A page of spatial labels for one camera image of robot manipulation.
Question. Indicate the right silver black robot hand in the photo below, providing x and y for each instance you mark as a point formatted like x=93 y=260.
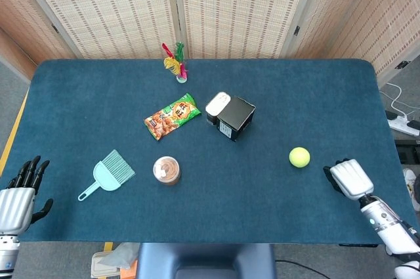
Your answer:
x=351 y=179

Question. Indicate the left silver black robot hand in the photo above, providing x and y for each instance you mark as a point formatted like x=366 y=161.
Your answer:
x=14 y=203

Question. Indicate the yellow tennis ball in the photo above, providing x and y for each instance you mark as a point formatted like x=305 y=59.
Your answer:
x=299 y=157

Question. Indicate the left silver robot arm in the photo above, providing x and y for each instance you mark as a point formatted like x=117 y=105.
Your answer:
x=7 y=252

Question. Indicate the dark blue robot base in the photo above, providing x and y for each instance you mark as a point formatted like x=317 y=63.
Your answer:
x=203 y=259

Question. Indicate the white plastic tray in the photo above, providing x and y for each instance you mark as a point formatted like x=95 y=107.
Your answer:
x=101 y=267

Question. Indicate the translucent plastic bag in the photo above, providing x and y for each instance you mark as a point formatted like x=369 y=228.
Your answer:
x=119 y=256

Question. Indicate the black cardboard box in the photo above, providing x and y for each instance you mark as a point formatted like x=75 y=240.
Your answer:
x=237 y=115

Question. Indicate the clear jar of rubber bands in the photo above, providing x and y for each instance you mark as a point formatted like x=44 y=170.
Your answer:
x=166 y=170

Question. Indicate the green snack packet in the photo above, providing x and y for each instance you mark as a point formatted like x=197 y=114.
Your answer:
x=172 y=116

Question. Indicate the white sneaker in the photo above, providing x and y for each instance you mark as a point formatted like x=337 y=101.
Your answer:
x=409 y=179

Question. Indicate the white power strip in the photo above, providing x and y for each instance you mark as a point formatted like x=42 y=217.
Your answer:
x=402 y=125

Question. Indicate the teal plastic hand brush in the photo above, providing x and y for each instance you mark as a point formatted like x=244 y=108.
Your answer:
x=106 y=177

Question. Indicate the black screen hinge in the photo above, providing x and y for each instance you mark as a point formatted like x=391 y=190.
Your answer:
x=402 y=64
x=297 y=30
x=55 y=28

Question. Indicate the woven folding screen panel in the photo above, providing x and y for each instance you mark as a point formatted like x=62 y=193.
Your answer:
x=236 y=6
x=361 y=13
x=108 y=6
x=26 y=6

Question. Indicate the colourful feather shuttlecock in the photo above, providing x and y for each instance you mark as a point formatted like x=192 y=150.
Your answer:
x=180 y=77

